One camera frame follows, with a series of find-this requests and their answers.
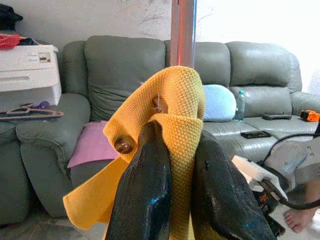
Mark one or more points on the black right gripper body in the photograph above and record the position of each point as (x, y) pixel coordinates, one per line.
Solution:
(268, 205)

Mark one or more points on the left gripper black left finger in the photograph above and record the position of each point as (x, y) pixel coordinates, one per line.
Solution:
(145, 195)

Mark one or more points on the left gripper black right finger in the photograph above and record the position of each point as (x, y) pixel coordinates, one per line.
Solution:
(220, 195)

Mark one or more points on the yellow shirt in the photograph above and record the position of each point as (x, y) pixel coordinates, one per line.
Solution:
(180, 100)

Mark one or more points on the pale pink plastic hanger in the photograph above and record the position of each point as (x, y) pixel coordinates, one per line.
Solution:
(182, 32)

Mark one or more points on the salmon plastic hanger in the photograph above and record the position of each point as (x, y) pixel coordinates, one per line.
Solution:
(32, 115)

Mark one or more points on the person bare foot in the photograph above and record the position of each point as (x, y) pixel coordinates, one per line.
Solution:
(298, 220)

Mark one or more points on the black smartphone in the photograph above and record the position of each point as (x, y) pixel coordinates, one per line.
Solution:
(255, 134)

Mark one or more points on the pink cushion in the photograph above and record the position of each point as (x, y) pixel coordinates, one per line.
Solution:
(95, 145)

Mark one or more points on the black remote control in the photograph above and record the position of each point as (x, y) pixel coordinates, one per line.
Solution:
(276, 116)

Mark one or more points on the clear plastic water bottle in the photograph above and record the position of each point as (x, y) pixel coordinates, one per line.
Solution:
(240, 107)

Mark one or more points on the pale blue pillow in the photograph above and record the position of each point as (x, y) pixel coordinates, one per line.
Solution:
(220, 103)

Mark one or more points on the orange black power tool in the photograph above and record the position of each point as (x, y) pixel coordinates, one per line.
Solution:
(310, 115)

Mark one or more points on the dark green sofa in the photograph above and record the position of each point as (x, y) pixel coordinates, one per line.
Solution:
(120, 70)

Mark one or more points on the small purple object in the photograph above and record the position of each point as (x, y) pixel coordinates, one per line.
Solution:
(41, 104)

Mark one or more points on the white printer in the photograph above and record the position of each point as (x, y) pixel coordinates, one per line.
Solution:
(27, 72)

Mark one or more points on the red garment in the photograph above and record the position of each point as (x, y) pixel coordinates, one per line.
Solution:
(8, 41)

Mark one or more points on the black garment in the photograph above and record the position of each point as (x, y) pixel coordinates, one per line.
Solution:
(7, 16)

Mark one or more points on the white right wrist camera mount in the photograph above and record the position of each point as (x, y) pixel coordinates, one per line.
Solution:
(252, 170)

